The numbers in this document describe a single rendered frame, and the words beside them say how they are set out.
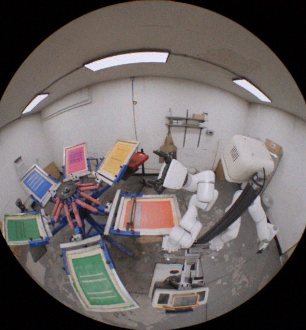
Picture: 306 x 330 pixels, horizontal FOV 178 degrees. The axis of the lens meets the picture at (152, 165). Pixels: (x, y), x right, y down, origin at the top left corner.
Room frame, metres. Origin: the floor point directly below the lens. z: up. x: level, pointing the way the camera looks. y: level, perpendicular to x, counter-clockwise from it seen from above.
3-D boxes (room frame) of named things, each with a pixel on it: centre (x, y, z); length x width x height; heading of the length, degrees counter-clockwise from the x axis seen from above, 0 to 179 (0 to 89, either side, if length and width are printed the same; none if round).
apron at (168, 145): (2.59, -0.46, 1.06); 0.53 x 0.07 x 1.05; 91
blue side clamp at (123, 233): (0.34, 0.28, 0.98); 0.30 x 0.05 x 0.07; 91
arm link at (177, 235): (0.20, -0.17, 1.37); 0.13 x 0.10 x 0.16; 48
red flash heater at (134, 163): (1.85, 0.42, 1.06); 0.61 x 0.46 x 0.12; 151
